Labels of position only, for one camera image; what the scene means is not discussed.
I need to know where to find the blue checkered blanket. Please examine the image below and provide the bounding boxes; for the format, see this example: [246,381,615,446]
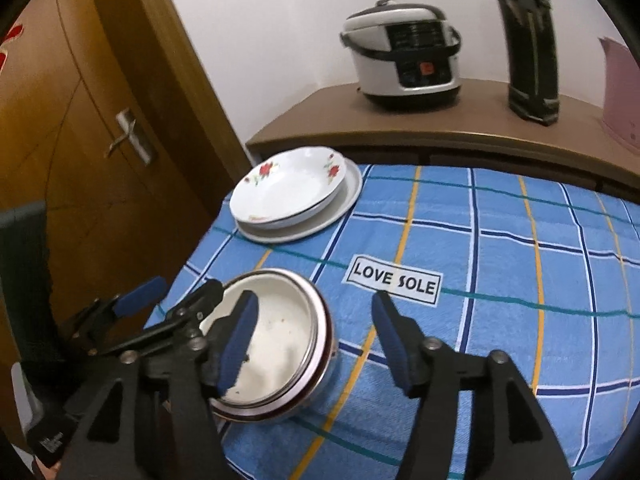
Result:
[165,162,640,480]

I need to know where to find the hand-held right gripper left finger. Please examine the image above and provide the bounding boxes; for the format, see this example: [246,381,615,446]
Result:
[57,290,261,480]

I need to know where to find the pink electric kettle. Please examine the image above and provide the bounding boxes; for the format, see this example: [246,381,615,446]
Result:
[597,36,640,150]

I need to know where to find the dark red rimmed bowl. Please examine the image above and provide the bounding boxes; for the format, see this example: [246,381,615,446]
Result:
[210,280,342,423]

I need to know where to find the white floral plate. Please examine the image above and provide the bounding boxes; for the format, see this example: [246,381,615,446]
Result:
[229,146,347,224]

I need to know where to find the black thermos flask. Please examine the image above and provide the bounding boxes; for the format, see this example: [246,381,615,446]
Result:
[486,0,561,126]

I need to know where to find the white bowl metal rim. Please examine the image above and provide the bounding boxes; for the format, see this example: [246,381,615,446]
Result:
[200,269,328,408]

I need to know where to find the red door decoration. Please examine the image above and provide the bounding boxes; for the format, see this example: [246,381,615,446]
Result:
[0,22,26,68]

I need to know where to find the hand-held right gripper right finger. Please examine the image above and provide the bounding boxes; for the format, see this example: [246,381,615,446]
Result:
[371,291,573,480]

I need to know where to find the silver black rice cooker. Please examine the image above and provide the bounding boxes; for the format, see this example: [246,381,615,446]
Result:
[340,0,463,111]

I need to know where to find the brown wooden door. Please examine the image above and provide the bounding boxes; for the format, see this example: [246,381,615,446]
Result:
[0,0,256,451]

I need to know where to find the patterned rim plate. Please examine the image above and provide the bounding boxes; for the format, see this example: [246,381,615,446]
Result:
[234,170,349,232]

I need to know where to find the silver door handle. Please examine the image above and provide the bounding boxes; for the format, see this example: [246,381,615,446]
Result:
[104,107,157,167]

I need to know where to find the brown wooden cabinet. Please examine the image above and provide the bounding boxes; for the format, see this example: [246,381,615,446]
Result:
[246,77,640,191]

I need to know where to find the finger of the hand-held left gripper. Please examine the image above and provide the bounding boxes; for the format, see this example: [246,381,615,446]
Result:
[72,276,168,342]
[87,279,225,357]

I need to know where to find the stack of plates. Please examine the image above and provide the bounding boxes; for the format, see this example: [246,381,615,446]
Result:
[235,159,363,245]

